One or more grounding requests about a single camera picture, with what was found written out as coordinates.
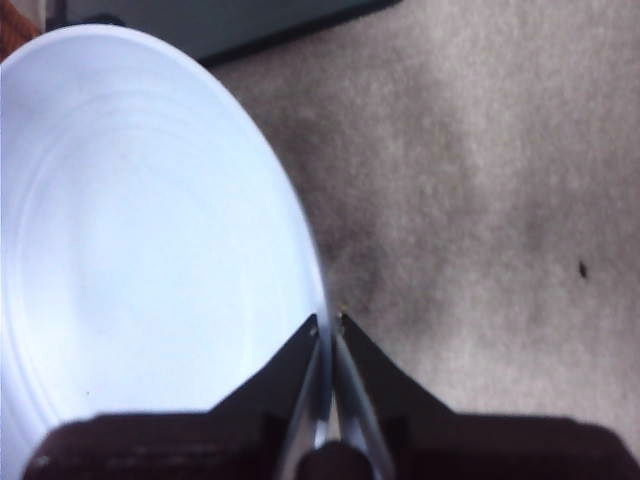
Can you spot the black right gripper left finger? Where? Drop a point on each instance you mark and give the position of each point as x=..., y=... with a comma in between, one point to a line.
x=175, y=445

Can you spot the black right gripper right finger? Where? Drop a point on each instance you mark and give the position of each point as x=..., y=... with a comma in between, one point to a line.
x=475, y=445

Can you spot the blue round plate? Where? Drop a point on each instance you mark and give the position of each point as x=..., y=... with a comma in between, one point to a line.
x=150, y=225

